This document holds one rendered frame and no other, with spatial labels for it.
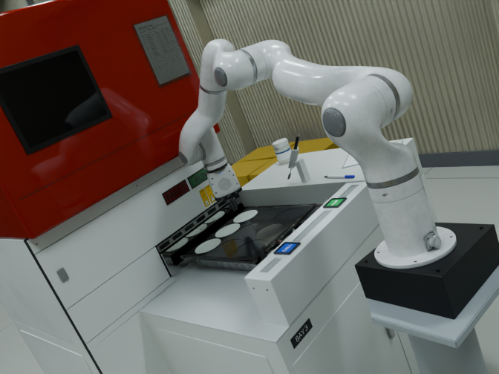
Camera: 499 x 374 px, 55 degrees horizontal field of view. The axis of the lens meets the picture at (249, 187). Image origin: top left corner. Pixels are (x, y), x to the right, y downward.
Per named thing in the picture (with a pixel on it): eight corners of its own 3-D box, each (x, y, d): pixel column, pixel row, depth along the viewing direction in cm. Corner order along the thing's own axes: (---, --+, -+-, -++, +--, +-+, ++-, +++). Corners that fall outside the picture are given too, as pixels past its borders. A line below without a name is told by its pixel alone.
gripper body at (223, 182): (204, 172, 167) (216, 200, 170) (231, 161, 168) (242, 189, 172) (202, 168, 174) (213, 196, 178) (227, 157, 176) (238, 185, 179)
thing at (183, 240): (170, 276, 172) (159, 254, 169) (246, 216, 200) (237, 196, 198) (172, 276, 171) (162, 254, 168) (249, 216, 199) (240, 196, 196)
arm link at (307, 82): (375, 145, 103) (418, 119, 111) (380, 93, 96) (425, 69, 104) (229, 86, 135) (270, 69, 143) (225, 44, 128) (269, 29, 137)
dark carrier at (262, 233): (185, 256, 171) (184, 254, 171) (244, 209, 193) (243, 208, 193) (252, 260, 147) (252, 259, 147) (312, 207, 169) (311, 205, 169)
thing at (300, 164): (293, 184, 177) (281, 151, 173) (299, 179, 180) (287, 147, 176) (306, 182, 173) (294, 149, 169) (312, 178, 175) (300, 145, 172)
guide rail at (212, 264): (197, 266, 177) (194, 260, 176) (201, 263, 179) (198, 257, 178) (303, 276, 142) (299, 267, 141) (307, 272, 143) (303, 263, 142)
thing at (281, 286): (262, 321, 128) (243, 277, 124) (358, 219, 163) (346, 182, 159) (289, 326, 121) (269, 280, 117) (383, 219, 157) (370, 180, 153)
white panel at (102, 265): (85, 349, 150) (23, 240, 139) (246, 220, 203) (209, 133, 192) (90, 351, 148) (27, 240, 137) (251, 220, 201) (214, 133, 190)
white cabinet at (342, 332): (229, 485, 184) (138, 312, 162) (348, 326, 247) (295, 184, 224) (376, 569, 139) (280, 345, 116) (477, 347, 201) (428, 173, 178)
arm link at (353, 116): (429, 165, 108) (399, 64, 103) (379, 201, 99) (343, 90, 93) (387, 168, 118) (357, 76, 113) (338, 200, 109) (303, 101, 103)
